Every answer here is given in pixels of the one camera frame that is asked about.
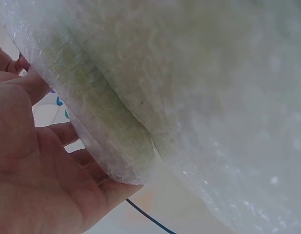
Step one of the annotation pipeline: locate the person's left hand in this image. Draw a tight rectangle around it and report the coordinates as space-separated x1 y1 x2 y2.
0 69 145 234

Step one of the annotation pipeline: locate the dark thin cable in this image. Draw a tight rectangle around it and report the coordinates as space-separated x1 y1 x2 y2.
125 198 177 234

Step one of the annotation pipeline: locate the clear bubble wrap bundle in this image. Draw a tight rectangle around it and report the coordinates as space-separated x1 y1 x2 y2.
0 0 301 234

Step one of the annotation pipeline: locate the person's right hand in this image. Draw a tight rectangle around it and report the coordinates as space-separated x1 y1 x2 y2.
0 43 32 77

